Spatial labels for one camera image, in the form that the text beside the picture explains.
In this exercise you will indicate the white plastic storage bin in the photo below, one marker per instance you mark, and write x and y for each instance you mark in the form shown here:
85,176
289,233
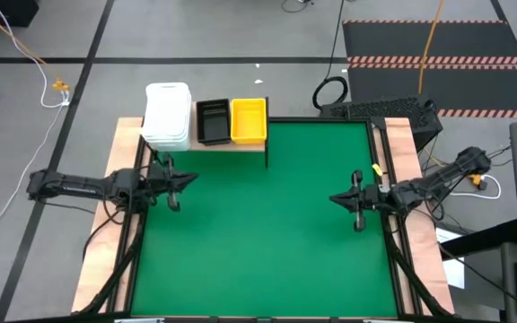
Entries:
169,147
167,110

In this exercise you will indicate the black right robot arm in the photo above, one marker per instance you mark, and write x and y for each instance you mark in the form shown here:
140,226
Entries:
438,184

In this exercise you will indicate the black hazard-striped floor mat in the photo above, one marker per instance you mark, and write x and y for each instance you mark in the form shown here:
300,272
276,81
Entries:
465,40

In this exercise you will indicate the black desk beam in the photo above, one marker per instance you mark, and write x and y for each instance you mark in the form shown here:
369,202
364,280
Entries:
478,240

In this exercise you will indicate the wooden table side board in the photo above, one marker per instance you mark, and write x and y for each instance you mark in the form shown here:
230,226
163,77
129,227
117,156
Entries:
402,139
124,134

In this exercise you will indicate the black slotted plastic basket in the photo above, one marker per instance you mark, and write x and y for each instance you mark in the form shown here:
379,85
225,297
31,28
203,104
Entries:
213,123
213,144

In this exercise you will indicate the white paper sheet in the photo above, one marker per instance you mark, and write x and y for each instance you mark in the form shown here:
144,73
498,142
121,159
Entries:
453,269

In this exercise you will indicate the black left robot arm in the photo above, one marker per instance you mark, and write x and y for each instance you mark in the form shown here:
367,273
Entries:
79,186

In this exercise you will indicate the black aluminium table frame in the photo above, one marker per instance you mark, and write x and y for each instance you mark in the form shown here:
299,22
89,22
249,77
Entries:
321,120

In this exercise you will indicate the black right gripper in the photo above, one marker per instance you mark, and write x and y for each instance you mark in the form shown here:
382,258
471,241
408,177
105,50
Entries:
375,199

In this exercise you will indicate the yellow slotted plastic basket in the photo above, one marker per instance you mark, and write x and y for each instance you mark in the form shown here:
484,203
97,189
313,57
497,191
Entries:
248,121
249,143

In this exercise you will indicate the black floor box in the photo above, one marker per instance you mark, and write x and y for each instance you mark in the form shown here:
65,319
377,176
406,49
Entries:
2,11

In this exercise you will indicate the yellow tape tag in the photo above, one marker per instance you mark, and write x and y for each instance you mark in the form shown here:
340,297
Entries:
377,169

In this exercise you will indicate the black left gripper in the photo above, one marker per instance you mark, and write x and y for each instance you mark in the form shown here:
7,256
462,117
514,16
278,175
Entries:
160,179

